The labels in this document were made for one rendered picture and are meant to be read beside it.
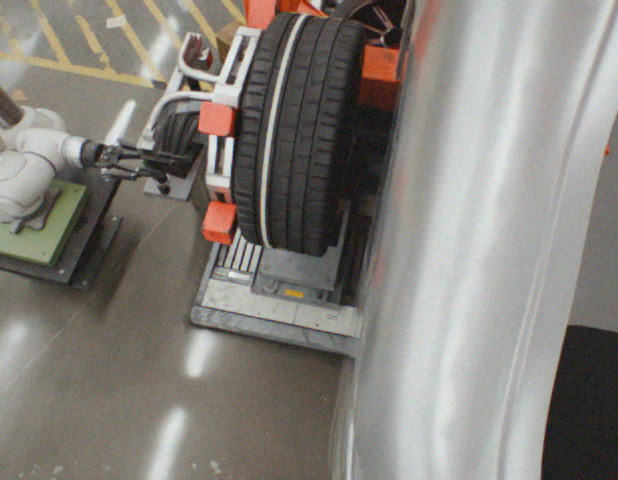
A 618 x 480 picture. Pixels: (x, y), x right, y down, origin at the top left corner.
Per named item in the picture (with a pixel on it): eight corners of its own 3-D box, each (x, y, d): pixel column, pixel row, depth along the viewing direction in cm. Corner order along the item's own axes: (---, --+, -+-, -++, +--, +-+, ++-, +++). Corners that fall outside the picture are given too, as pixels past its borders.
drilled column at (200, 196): (213, 212, 232) (195, 159, 194) (192, 208, 233) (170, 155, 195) (219, 193, 237) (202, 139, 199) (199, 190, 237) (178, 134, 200)
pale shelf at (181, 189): (188, 203, 186) (186, 199, 183) (144, 195, 187) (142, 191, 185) (220, 114, 204) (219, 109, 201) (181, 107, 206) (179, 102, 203)
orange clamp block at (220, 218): (241, 217, 139) (232, 245, 135) (214, 211, 139) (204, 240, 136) (238, 204, 132) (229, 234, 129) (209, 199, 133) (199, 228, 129)
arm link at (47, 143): (85, 152, 154) (64, 182, 146) (38, 143, 155) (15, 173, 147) (73, 124, 145) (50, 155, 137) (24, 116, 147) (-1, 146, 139)
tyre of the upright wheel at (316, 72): (336, 226, 186) (313, 293, 123) (274, 214, 188) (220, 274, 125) (370, 37, 167) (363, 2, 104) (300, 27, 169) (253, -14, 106)
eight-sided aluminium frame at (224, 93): (246, 252, 160) (219, 150, 111) (226, 248, 161) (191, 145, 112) (285, 119, 183) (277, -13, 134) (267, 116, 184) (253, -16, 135)
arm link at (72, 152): (71, 172, 149) (90, 175, 148) (57, 154, 140) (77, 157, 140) (83, 147, 152) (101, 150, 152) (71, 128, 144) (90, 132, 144)
